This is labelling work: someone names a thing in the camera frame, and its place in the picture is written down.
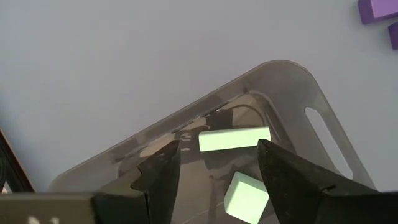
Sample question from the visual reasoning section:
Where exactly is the grey translucent plastic bin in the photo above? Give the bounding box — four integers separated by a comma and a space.
46, 59, 377, 224

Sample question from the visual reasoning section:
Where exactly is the purple foam block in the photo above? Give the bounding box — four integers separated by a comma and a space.
357, 0, 398, 25
387, 21, 398, 51

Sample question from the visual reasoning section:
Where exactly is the short mint green foam block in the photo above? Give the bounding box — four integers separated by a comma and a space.
223, 170, 270, 224

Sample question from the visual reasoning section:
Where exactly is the long mint green foam block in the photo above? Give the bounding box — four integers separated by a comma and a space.
198, 126, 272, 152

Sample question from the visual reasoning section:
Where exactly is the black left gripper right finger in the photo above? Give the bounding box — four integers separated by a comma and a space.
257, 139, 382, 224

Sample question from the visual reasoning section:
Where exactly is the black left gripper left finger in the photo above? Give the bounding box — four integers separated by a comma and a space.
130, 139, 182, 224

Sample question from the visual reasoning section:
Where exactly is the black frame with brown edge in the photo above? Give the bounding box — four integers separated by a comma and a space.
0, 128, 35, 194

